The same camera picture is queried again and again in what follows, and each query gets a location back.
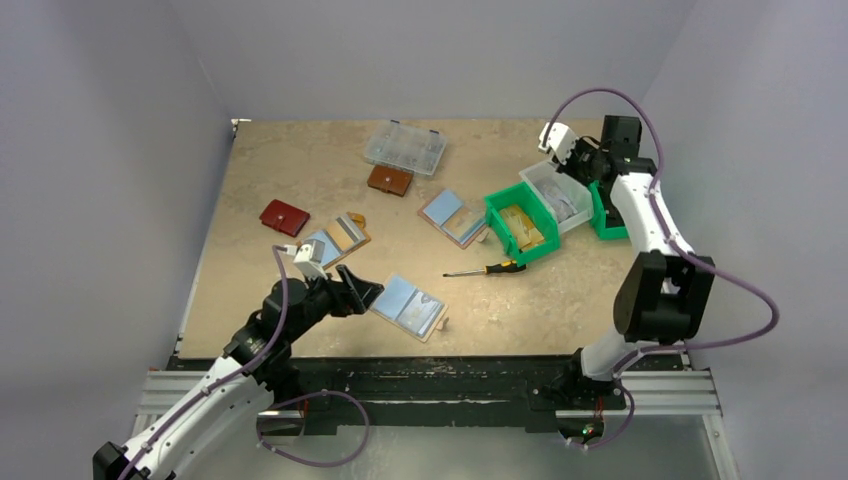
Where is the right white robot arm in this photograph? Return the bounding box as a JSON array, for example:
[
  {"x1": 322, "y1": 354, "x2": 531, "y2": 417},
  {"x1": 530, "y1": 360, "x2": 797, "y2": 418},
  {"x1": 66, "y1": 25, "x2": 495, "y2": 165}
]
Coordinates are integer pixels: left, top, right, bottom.
[{"x1": 564, "y1": 115, "x2": 715, "y2": 382}]

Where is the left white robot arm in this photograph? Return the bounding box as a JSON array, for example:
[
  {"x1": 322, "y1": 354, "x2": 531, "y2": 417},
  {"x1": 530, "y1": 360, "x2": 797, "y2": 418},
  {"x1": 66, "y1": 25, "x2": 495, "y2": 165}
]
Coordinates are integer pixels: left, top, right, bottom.
[{"x1": 93, "y1": 265, "x2": 384, "y2": 479}]

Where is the open orange card holder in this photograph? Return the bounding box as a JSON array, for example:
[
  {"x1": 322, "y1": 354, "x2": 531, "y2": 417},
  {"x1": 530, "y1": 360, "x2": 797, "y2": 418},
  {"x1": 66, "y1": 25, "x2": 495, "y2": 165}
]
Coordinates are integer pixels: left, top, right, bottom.
[{"x1": 301, "y1": 212, "x2": 371, "y2": 268}]

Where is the red leather card holder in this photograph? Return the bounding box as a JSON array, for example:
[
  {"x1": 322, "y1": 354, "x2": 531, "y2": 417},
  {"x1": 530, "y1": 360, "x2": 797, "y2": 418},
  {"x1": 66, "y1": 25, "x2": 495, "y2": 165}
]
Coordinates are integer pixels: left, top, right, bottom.
[{"x1": 259, "y1": 199, "x2": 311, "y2": 237}]

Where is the brown leather card holder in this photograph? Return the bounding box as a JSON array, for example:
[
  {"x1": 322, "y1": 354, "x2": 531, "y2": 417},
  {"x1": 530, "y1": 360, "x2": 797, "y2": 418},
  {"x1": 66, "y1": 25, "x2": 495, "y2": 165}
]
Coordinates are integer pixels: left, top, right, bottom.
[{"x1": 366, "y1": 165, "x2": 413, "y2": 197}]

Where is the open pink card holder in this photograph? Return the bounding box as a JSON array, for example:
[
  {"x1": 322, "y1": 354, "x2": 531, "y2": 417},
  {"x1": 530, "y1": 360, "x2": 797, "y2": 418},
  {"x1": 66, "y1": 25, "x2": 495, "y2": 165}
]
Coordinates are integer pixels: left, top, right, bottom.
[{"x1": 418, "y1": 189, "x2": 486, "y2": 249}]

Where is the white plastic bin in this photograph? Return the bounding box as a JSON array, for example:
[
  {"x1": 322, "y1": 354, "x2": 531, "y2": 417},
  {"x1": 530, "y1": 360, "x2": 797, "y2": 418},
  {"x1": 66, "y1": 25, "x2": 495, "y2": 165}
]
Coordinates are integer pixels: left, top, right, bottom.
[{"x1": 519, "y1": 160, "x2": 594, "y2": 236}]

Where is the green bin with black item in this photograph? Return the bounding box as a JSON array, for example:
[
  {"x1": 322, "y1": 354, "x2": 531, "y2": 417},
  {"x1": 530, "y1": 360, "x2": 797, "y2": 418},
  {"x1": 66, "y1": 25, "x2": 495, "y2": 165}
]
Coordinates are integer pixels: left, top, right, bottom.
[{"x1": 588, "y1": 181, "x2": 629, "y2": 241}]

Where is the green bin with yellow items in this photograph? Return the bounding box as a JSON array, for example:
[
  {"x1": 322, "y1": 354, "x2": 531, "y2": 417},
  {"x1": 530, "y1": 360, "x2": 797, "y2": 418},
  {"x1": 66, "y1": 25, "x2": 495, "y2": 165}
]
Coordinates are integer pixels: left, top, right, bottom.
[{"x1": 484, "y1": 183, "x2": 561, "y2": 265}]

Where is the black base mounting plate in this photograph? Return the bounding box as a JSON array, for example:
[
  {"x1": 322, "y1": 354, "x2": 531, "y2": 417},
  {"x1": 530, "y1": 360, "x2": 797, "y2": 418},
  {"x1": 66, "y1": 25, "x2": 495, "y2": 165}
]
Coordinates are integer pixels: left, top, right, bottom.
[{"x1": 165, "y1": 355, "x2": 647, "y2": 439}]

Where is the black yellow screwdriver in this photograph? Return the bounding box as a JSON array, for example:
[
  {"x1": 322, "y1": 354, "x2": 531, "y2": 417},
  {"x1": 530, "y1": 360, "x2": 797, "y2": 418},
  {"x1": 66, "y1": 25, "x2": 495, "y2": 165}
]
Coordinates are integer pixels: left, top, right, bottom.
[{"x1": 442, "y1": 260, "x2": 527, "y2": 278}]

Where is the clear plastic organizer box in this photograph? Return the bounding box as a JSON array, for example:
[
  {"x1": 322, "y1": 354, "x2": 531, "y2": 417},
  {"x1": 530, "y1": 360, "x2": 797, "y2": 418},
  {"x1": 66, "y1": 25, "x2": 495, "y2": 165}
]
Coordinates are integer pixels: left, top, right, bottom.
[{"x1": 364, "y1": 120, "x2": 448, "y2": 177}]

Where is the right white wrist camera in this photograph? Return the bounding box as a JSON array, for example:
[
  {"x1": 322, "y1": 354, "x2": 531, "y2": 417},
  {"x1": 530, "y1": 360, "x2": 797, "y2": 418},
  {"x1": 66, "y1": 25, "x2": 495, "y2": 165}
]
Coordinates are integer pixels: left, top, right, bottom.
[{"x1": 537, "y1": 122, "x2": 579, "y2": 165}]

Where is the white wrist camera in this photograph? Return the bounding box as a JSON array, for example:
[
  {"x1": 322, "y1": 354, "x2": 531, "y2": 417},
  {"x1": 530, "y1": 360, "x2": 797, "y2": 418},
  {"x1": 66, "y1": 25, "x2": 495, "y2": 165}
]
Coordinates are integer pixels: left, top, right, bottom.
[
  {"x1": 537, "y1": 122, "x2": 579, "y2": 165},
  {"x1": 293, "y1": 239, "x2": 328, "y2": 281}
]

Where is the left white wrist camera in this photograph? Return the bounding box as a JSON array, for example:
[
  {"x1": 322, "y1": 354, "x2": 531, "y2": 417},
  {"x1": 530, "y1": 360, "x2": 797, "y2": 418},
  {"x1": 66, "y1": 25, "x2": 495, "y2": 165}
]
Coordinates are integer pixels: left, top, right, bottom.
[{"x1": 293, "y1": 239, "x2": 328, "y2": 281}]

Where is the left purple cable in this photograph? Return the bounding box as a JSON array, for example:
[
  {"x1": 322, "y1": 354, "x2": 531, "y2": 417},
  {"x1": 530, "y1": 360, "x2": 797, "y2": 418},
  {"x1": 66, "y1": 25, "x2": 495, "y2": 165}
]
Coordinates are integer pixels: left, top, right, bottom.
[{"x1": 115, "y1": 245, "x2": 370, "y2": 480}]

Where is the purple cable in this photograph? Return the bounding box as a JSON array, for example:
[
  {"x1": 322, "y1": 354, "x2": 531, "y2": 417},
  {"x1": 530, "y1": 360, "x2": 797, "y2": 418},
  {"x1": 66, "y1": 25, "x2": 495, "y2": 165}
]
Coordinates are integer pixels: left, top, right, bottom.
[
  {"x1": 115, "y1": 245, "x2": 370, "y2": 480},
  {"x1": 544, "y1": 87, "x2": 781, "y2": 452}
]

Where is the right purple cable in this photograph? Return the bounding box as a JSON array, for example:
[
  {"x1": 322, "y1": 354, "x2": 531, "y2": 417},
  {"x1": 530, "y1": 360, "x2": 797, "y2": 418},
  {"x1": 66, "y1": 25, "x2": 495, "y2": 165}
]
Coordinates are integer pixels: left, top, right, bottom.
[{"x1": 544, "y1": 87, "x2": 781, "y2": 452}]

